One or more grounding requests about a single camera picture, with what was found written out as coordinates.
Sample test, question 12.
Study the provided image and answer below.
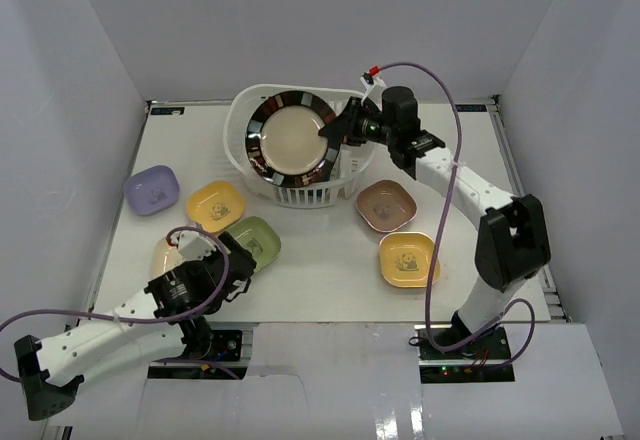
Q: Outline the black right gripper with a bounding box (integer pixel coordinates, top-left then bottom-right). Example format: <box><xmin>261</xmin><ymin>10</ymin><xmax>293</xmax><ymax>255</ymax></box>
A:
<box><xmin>319</xmin><ymin>97</ymin><xmax>397</xmax><ymax>148</ymax></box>

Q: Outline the black rimmed round plate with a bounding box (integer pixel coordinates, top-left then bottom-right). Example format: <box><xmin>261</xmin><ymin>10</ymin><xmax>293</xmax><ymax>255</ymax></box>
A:
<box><xmin>244</xmin><ymin>90</ymin><xmax>340</xmax><ymax>188</ymax></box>

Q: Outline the yellow panda dish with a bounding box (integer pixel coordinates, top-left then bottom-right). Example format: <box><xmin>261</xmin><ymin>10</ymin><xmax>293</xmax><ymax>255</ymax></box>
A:
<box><xmin>378</xmin><ymin>232</ymin><xmax>435</xmax><ymax>289</ymax></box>
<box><xmin>186</xmin><ymin>180</ymin><xmax>246</xmax><ymax>234</ymax></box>

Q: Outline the cream panda dish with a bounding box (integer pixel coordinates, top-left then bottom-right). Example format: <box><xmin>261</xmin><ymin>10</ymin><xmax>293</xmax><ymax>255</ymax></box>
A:
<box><xmin>150</xmin><ymin>238</ymin><xmax>185</xmax><ymax>279</ymax></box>

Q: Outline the purple panda dish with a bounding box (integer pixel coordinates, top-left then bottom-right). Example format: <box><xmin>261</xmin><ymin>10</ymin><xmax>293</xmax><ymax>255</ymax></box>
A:
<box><xmin>124</xmin><ymin>165</ymin><xmax>180</xmax><ymax>217</ymax></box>

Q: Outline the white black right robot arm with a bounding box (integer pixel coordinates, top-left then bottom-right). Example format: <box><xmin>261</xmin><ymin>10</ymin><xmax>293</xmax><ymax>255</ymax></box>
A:
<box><xmin>319</xmin><ymin>86</ymin><xmax>551</xmax><ymax>359</ymax></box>

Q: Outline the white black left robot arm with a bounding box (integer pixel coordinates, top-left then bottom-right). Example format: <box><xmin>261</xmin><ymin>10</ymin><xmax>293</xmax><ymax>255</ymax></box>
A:
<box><xmin>14</xmin><ymin>231</ymin><xmax>257</xmax><ymax>421</ymax></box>

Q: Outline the white plastic dish bin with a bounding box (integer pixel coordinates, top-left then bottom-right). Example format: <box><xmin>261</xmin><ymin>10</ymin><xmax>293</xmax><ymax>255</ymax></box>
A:
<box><xmin>223</xmin><ymin>84</ymin><xmax>375</xmax><ymax>209</ymax></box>

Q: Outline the green panda dish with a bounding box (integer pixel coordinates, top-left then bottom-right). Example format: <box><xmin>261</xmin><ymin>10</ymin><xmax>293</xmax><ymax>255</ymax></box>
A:
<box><xmin>227</xmin><ymin>216</ymin><xmax>281</xmax><ymax>273</ymax></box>

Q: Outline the pink panda dish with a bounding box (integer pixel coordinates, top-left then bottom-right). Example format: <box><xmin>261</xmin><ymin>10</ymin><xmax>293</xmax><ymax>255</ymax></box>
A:
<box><xmin>356</xmin><ymin>180</ymin><xmax>418</xmax><ymax>233</ymax></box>

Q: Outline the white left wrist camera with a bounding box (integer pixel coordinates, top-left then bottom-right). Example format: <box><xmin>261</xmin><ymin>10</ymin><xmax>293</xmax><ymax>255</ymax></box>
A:
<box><xmin>167</xmin><ymin>230</ymin><xmax>216</xmax><ymax>261</ymax></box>

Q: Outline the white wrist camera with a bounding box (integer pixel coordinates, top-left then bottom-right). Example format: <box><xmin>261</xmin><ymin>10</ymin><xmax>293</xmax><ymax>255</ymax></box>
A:
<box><xmin>360</xmin><ymin>72</ymin><xmax>387</xmax><ymax>104</ymax></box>
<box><xmin>167</xmin><ymin>230</ymin><xmax>216</xmax><ymax>261</ymax></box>

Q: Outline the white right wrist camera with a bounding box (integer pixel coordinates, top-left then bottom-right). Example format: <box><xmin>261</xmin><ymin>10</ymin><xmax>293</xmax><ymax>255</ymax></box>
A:
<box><xmin>360</xmin><ymin>72</ymin><xmax>387</xmax><ymax>104</ymax></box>

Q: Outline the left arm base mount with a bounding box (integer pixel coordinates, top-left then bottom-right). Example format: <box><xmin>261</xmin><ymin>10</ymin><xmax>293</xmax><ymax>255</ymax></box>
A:
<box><xmin>147</xmin><ymin>329</ymin><xmax>248</xmax><ymax>380</ymax></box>

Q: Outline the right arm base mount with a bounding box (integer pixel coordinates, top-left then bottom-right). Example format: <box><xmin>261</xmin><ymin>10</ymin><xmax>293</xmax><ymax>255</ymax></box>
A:
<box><xmin>408</xmin><ymin>327</ymin><xmax>515</xmax><ymax>385</ymax></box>

